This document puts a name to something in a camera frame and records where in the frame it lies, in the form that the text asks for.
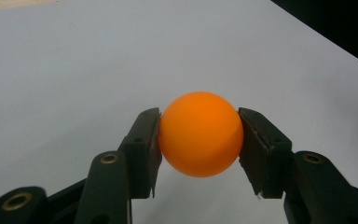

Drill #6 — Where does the wooden table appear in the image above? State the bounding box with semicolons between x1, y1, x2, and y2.
0;0;61;13

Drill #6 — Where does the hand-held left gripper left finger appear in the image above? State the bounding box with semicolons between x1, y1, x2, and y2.
74;106;164;224

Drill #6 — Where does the white table cover board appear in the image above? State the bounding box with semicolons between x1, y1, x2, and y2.
0;0;358;224

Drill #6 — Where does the orange ball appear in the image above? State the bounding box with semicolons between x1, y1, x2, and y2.
157;91;245;179

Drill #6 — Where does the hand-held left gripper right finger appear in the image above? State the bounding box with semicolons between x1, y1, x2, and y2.
238;106;358;224

